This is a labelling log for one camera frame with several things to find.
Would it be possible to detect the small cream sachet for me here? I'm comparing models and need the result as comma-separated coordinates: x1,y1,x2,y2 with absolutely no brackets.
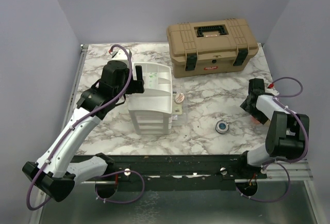
173,102,183,115

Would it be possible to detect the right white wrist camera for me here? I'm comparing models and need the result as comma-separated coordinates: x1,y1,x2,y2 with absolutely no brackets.
266,84,279,96

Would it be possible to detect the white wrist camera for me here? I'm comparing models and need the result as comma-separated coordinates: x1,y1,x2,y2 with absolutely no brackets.
266,84,279,96
107,48,130,68

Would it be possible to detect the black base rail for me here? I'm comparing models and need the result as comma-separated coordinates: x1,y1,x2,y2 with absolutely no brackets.
91,154,267,191

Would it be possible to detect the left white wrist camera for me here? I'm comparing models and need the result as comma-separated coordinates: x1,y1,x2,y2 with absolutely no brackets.
107,48,130,68

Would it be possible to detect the orange round makeup sponge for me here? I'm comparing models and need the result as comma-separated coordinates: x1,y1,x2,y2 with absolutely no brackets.
174,92,185,104

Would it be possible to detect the white plastic drawer organizer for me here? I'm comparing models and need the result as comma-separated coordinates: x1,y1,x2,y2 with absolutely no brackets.
128,62,187,135

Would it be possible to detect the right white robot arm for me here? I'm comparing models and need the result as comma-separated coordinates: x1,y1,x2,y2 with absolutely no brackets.
237,77,309,178

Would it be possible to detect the round compact with lid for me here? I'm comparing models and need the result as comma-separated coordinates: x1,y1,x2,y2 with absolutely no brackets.
215,120,229,134

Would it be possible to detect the tan plastic toolbox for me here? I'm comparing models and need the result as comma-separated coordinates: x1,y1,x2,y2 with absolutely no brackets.
167,19,259,78

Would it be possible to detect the pink round makeup sponge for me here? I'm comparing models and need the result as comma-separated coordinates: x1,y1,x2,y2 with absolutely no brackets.
251,117,259,124

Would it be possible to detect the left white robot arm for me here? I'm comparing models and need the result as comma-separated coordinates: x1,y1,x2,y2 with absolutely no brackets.
22,60,144,202

